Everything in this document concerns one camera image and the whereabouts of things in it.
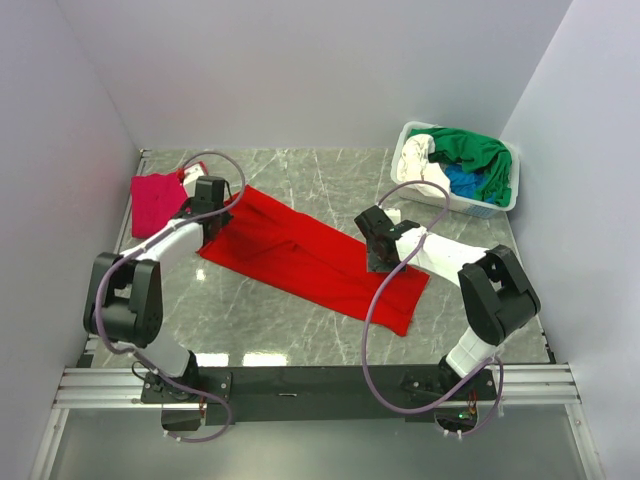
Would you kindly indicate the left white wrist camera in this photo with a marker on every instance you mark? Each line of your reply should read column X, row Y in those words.
column 190, row 175

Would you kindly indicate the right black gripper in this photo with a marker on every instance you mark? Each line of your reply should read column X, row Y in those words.
column 372, row 261

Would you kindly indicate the white plastic laundry basket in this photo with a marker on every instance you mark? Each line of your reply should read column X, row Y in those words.
column 457, row 204

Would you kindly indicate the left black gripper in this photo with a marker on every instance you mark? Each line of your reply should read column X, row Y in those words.
column 226, row 218

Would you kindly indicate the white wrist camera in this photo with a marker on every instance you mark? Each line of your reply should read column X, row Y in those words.
column 190, row 175
column 394, row 215

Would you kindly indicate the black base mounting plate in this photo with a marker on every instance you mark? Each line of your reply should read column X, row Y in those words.
column 298, row 393

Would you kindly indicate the folded magenta t-shirt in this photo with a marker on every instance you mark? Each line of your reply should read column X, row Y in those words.
column 155, row 199

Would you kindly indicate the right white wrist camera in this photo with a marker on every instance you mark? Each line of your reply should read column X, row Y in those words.
column 394, row 215

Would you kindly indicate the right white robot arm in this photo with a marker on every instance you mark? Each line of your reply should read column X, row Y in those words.
column 497, row 295

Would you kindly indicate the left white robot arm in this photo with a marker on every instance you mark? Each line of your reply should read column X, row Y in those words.
column 124, row 300

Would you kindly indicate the white t-shirt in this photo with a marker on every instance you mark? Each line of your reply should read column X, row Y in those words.
column 414, row 164

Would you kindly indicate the green t-shirt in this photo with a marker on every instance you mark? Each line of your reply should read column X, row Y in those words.
column 475, row 153

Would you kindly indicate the red t-shirt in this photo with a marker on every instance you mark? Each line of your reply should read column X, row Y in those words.
column 270, row 242

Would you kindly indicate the blue t-shirt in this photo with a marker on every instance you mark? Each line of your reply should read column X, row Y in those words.
column 467, row 185

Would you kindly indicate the aluminium frame rail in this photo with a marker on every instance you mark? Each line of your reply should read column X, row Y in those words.
column 117, row 388

